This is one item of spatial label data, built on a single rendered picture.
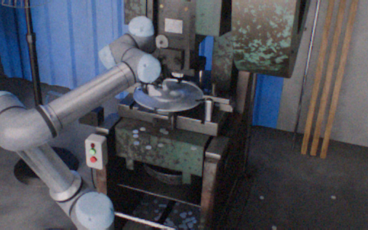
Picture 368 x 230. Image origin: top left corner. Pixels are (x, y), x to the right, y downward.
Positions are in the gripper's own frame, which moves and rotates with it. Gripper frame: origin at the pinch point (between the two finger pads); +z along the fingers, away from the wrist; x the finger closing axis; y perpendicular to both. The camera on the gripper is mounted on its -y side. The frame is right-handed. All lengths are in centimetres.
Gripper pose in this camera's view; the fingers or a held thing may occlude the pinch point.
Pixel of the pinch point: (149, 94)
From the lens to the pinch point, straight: 164.0
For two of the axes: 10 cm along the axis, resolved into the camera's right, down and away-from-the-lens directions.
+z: 1.4, 6.4, 7.6
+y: 9.5, 1.5, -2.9
